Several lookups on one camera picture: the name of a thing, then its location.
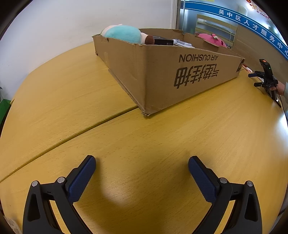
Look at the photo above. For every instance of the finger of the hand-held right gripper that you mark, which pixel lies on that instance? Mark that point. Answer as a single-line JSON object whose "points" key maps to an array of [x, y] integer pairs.
{"points": [[261, 84], [256, 74]]}

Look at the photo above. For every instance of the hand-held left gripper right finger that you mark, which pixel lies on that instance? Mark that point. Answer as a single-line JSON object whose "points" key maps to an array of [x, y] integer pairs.
{"points": [[202, 180]]}

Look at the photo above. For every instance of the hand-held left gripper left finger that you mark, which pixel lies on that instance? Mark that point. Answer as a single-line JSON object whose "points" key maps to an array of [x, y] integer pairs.
{"points": [[81, 180]]}

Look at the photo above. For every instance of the brown cardboard box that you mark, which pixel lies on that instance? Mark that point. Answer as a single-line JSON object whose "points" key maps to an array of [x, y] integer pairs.
{"points": [[157, 67]]}

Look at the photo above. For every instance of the wooden desktop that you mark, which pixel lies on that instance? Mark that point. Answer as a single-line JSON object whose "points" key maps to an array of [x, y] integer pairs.
{"points": [[135, 139]]}

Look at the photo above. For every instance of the person's right hand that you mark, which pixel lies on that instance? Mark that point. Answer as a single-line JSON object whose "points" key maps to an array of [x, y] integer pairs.
{"points": [[280, 87]]}

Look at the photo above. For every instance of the pink white pen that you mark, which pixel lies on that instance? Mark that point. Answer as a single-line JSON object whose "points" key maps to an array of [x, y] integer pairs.
{"points": [[247, 68]]}

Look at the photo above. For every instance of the blue banner sign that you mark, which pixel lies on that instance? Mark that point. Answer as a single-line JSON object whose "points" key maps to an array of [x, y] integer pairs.
{"points": [[247, 19]]}

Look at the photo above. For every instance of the pink plush toy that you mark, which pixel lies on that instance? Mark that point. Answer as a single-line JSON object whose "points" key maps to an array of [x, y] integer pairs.
{"points": [[211, 39]]}

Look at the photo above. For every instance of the white flat pack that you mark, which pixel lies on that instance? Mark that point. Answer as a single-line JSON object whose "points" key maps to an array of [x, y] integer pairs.
{"points": [[183, 43]]}

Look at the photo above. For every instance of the beige patterned cloth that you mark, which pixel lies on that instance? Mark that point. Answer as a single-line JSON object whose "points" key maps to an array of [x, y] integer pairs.
{"points": [[13, 226]]}

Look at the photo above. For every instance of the small black box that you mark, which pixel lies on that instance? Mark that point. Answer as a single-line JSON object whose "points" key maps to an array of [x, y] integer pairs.
{"points": [[163, 41]]}

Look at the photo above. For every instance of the green container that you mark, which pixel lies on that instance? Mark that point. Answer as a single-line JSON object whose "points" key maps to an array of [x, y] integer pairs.
{"points": [[4, 111]]}

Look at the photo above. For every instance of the teal cow plush toy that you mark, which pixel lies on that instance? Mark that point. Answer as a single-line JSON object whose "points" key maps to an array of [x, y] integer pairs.
{"points": [[122, 33]]}

